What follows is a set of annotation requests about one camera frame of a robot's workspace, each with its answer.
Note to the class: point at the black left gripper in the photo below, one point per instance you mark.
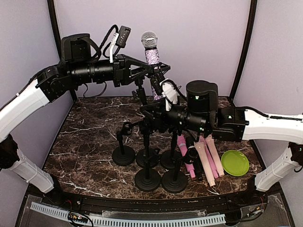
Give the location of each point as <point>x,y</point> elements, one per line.
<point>122,71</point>

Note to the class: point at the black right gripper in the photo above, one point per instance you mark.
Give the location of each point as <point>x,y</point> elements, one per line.
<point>159,118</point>

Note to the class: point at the black tripod shock-mount stand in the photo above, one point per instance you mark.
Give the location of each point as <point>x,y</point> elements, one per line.
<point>140,92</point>

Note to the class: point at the glitter silver-head microphone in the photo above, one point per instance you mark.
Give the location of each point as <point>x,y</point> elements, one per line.
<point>150,40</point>

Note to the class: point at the black stand of small beige microphone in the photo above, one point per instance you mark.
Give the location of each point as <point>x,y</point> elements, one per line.
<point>123,155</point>

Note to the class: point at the black stand with clip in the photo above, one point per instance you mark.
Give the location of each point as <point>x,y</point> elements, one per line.
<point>169,157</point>

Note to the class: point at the black microphone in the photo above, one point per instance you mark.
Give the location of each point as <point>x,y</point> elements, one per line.
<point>192,161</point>

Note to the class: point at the small beige microphone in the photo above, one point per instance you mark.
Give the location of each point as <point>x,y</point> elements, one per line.
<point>200,147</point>

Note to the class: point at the beige microphone tall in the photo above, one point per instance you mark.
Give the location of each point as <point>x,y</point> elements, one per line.
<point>212,148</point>

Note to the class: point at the black round-base stand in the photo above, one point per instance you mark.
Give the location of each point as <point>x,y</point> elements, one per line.
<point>175,181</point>
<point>147,179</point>

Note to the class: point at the black round-base stand front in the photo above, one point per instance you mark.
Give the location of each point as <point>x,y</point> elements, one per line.
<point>175,181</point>

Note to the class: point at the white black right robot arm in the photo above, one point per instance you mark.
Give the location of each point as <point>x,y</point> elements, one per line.
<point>203,115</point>

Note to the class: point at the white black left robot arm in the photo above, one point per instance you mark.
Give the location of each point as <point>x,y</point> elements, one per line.
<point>80,64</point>

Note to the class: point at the green plate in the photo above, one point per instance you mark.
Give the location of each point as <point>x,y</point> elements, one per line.
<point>235,163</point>

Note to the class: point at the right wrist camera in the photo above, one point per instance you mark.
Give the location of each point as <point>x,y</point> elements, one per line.
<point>164,88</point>

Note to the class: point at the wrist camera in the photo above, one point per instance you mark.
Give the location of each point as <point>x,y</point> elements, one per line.
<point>164,88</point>
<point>118,41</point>

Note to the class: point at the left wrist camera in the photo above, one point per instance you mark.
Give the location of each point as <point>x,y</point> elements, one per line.
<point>118,41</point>

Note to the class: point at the black front rail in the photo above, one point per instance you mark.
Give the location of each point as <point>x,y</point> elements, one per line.
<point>220,203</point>

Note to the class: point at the white cable duct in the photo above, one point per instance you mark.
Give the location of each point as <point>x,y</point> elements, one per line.
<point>118,219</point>

